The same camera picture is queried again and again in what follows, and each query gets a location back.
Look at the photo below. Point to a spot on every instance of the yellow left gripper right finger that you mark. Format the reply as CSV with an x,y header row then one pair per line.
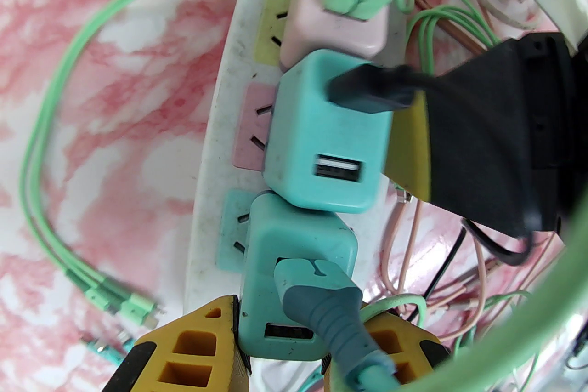
x,y
415,358

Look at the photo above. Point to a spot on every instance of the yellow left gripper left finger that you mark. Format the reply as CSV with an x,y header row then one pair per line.
x,y
193,353

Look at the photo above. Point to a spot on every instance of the teal USB wall adapter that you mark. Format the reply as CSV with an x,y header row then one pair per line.
x,y
312,128
275,234

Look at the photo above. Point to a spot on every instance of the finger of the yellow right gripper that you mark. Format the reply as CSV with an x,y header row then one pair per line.
x,y
482,137

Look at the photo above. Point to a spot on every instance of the white multicolour power strip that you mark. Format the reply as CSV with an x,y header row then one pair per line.
x,y
216,151

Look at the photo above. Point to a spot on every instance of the pink USB wall adapter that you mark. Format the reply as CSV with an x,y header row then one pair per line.
x,y
312,27

